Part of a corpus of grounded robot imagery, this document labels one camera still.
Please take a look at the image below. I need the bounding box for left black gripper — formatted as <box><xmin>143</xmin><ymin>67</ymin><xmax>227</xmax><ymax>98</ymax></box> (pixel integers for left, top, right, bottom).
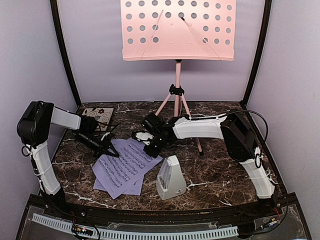
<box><xmin>76</xmin><ymin>133</ymin><xmax>119</xmax><ymax>160</ymax></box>

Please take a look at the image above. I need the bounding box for purple sheet music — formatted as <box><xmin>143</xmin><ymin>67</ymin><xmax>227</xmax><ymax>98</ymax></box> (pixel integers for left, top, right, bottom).
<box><xmin>92</xmin><ymin>138</ymin><xmax>163</xmax><ymax>199</ymax></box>
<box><xmin>93</xmin><ymin>175</ymin><xmax>144</xmax><ymax>196</ymax></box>

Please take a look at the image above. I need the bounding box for pink music stand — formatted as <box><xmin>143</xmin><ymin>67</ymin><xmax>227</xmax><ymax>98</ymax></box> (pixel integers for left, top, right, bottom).
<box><xmin>119</xmin><ymin>0</ymin><xmax>237</xmax><ymax>157</ymax></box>

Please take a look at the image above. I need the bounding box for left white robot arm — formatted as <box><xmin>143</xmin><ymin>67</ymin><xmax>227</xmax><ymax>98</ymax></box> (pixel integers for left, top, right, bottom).
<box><xmin>17</xmin><ymin>101</ymin><xmax>120</xmax><ymax>196</ymax></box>

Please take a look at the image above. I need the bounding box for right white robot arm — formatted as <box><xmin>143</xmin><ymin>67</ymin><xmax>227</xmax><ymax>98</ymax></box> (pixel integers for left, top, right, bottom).
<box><xmin>141</xmin><ymin>110</ymin><xmax>276</xmax><ymax>217</ymax></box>

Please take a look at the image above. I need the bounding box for floral ceramic tile coaster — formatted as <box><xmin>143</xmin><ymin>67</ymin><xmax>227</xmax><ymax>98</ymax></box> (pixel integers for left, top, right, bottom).
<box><xmin>82</xmin><ymin>107</ymin><xmax>114</xmax><ymax>131</ymax></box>

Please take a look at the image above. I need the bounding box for white metronome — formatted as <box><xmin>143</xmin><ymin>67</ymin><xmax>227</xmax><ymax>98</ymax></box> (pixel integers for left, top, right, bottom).
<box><xmin>156</xmin><ymin>155</ymin><xmax>187</xmax><ymax>200</ymax></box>

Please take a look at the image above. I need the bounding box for small circuit board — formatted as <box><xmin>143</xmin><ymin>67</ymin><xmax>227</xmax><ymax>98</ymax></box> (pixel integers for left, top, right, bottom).
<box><xmin>71</xmin><ymin>225</ymin><xmax>94</xmax><ymax>237</ymax></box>

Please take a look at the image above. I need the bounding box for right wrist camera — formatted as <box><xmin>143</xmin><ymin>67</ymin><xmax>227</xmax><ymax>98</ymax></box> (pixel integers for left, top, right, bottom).
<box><xmin>131</xmin><ymin>131</ymin><xmax>154</xmax><ymax>145</ymax></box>

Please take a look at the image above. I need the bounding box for white slotted cable duct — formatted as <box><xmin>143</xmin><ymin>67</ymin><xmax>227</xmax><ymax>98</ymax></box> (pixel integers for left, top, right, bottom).
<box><xmin>31</xmin><ymin>213</ymin><xmax>239</xmax><ymax>240</ymax></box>

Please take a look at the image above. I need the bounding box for left black frame post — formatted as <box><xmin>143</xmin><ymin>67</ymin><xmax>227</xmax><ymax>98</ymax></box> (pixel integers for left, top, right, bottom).
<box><xmin>49</xmin><ymin>0</ymin><xmax>82</xmax><ymax>107</ymax></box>

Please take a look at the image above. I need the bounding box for black frame post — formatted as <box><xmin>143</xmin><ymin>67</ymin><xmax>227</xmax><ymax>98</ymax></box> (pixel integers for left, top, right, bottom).
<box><xmin>240</xmin><ymin>0</ymin><xmax>273</xmax><ymax>108</ymax></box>
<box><xmin>49</xmin><ymin>0</ymin><xmax>82</xmax><ymax>107</ymax></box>

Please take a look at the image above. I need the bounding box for right black frame post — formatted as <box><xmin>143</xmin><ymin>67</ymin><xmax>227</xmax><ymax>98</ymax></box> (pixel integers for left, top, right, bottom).
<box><xmin>240</xmin><ymin>0</ymin><xmax>273</xmax><ymax>108</ymax></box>

